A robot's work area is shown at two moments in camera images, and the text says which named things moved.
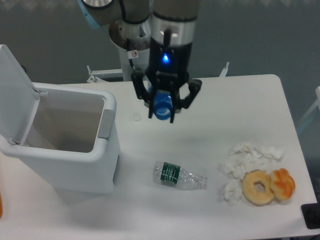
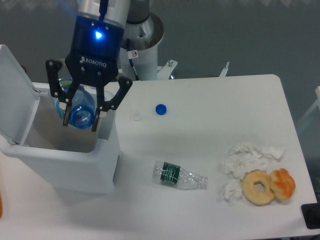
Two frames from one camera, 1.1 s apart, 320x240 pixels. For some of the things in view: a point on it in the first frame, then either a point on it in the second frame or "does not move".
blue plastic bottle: x=162 y=103 → x=83 y=107
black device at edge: x=311 y=213 does not move
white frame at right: x=317 y=104 does not move
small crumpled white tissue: x=232 y=192 does not move
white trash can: x=69 y=133 does not move
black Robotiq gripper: x=169 y=66 → x=93 y=58
